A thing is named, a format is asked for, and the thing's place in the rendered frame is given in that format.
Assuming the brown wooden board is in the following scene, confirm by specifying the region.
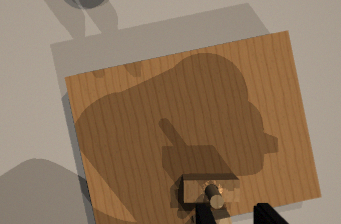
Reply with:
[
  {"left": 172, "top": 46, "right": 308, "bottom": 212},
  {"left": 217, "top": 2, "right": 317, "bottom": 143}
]
[{"left": 65, "top": 30, "right": 321, "bottom": 224}]

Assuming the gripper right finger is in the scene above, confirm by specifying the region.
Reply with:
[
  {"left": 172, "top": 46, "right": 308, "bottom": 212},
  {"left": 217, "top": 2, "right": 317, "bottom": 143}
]
[{"left": 253, "top": 203, "right": 289, "bottom": 224}]

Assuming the small wooden block with hole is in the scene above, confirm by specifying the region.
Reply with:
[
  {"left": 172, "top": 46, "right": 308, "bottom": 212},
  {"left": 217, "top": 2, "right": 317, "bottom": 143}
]
[{"left": 182, "top": 173, "right": 240, "bottom": 203}]

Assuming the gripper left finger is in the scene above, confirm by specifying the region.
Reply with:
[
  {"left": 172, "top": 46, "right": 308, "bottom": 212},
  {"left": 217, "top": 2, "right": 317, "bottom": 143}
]
[{"left": 196, "top": 204, "right": 216, "bottom": 224}]

